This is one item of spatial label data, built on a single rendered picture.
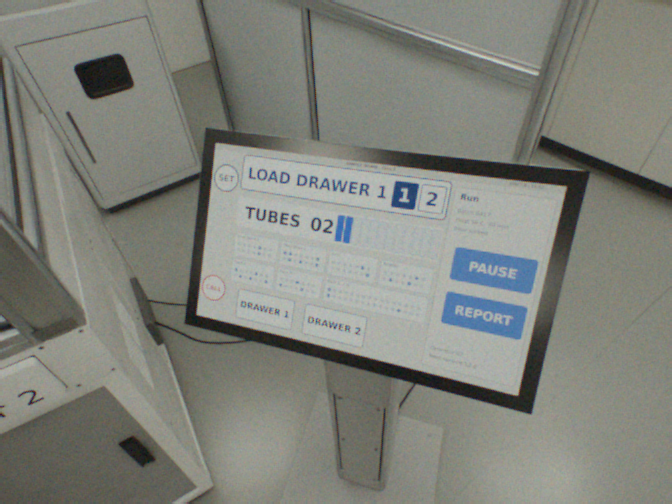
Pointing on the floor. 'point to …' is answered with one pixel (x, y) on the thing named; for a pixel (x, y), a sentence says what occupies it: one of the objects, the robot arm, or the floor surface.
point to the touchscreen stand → (363, 446)
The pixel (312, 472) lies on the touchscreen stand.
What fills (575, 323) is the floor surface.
